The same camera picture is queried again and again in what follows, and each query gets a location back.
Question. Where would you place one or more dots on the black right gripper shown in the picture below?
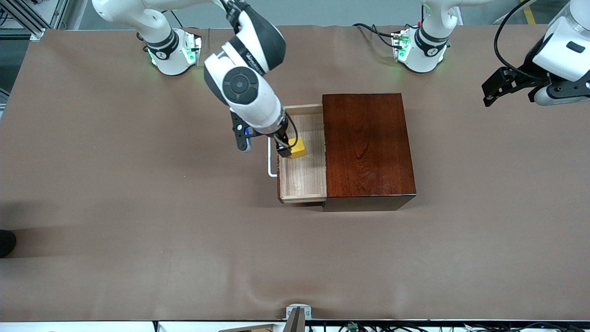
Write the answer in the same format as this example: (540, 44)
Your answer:
(282, 137)

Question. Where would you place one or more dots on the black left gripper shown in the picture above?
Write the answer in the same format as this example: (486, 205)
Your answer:
(526, 76)

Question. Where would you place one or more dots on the yellow wooden block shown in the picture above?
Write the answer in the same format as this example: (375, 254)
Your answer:
(299, 148)

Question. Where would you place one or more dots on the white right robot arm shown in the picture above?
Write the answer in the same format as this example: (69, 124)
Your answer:
(244, 85)

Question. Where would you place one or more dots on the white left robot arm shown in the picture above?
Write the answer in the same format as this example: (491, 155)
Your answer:
(428, 50)

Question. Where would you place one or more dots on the dark red wooden cabinet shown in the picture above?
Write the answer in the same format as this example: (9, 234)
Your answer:
(368, 147)

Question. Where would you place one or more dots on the brown table mat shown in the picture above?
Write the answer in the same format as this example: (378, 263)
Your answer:
(138, 253)

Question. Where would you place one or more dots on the light wooden board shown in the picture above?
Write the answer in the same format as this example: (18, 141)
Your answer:
(251, 329)

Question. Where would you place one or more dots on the green terminal connector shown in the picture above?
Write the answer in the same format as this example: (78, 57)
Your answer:
(353, 326)

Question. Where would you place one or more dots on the black round shoe tip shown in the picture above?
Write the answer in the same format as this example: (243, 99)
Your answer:
(5, 243)

